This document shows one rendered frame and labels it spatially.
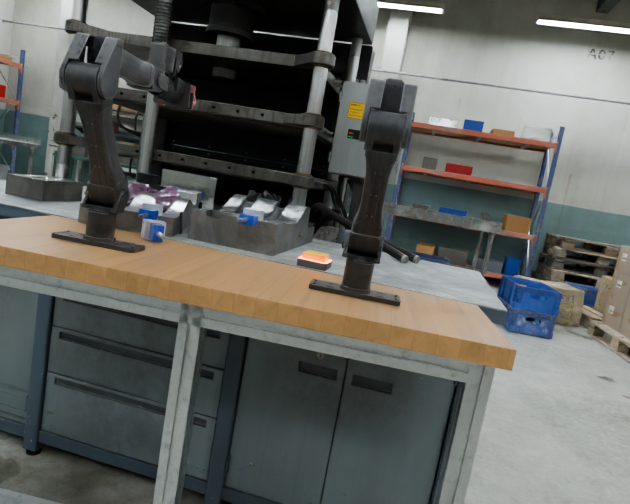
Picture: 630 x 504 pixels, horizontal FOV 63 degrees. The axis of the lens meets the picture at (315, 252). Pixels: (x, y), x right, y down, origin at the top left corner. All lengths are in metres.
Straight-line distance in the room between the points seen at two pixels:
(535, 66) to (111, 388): 7.54
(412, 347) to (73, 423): 1.22
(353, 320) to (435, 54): 7.53
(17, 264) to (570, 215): 7.75
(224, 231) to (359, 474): 0.78
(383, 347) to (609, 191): 7.60
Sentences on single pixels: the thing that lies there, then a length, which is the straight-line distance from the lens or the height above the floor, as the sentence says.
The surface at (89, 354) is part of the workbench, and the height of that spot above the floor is 0.38.
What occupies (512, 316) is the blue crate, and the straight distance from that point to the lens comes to 4.94.
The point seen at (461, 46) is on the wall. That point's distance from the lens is 8.37.
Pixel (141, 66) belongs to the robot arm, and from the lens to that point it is 1.30.
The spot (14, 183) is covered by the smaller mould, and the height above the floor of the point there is 0.84.
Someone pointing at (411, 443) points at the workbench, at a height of 0.38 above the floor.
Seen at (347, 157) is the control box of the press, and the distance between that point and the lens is 2.26.
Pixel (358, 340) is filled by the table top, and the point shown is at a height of 0.75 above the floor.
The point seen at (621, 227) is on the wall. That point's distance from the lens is 8.51.
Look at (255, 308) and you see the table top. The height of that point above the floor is 0.78.
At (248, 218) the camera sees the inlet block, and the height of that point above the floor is 0.89.
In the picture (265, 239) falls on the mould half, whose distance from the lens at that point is 1.43.
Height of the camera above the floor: 1.03
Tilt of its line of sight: 8 degrees down
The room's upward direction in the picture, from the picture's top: 10 degrees clockwise
